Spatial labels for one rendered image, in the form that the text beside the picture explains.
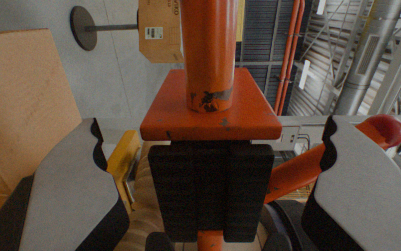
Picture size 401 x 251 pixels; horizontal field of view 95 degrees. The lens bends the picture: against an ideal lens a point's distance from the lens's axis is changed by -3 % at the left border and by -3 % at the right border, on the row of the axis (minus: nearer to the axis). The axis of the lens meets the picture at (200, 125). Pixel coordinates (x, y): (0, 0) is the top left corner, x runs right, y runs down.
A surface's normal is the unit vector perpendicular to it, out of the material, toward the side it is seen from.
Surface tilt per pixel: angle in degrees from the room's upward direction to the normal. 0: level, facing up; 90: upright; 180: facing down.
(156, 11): 90
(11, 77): 0
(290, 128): 90
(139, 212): 102
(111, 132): 90
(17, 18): 0
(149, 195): 78
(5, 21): 0
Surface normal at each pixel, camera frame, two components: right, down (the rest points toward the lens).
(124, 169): 1.00, -0.01
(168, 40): -0.03, 0.04
